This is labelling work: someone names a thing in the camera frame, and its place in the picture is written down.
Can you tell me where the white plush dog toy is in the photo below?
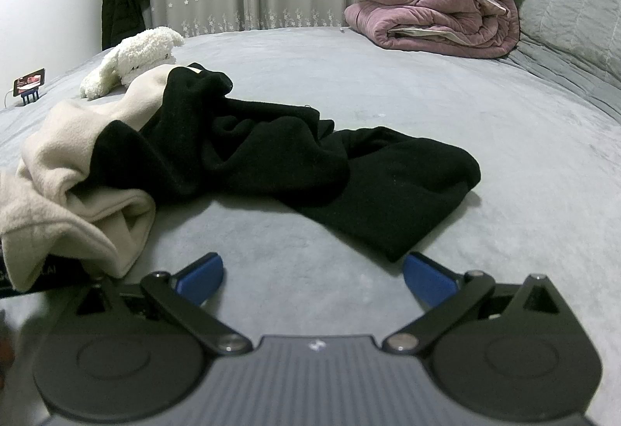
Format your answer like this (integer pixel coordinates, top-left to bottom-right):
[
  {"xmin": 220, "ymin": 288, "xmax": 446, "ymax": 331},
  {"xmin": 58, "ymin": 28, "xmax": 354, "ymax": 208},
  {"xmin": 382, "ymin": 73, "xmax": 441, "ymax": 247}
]
[{"xmin": 79, "ymin": 26, "xmax": 186, "ymax": 99}]

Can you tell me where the cream and black sweatshirt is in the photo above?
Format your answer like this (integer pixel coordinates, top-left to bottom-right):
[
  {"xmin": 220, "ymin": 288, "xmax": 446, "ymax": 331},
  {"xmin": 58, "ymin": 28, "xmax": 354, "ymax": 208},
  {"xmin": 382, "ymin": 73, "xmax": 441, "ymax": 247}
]
[{"xmin": 0, "ymin": 62, "xmax": 482, "ymax": 293}]

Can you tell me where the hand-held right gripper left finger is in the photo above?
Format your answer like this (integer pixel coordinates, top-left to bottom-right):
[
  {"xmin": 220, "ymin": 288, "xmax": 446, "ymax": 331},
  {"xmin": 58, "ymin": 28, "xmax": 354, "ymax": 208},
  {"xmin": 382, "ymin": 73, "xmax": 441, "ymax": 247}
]
[{"xmin": 73, "ymin": 252, "xmax": 253, "ymax": 355}]

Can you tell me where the smartphone with lit screen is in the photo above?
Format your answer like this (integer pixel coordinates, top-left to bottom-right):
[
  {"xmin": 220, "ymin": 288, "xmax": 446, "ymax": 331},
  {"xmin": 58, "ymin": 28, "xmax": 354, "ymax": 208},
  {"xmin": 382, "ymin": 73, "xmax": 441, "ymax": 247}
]
[{"xmin": 14, "ymin": 69, "xmax": 47, "ymax": 97}]

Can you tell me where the purple folded quilt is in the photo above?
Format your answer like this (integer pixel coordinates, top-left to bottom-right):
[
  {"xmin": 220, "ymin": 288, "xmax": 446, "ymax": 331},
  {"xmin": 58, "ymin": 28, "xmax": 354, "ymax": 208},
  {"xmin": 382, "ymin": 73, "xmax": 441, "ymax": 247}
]
[{"xmin": 344, "ymin": 0, "xmax": 521, "ymax": 61}]

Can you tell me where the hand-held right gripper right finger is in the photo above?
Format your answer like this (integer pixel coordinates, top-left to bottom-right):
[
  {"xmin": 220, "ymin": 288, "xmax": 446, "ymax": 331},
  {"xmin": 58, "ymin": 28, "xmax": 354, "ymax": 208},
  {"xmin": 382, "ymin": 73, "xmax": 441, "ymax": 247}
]
[{"xmin": 383, "ymin": 251, "xmax": 576, "ymax": 355}]

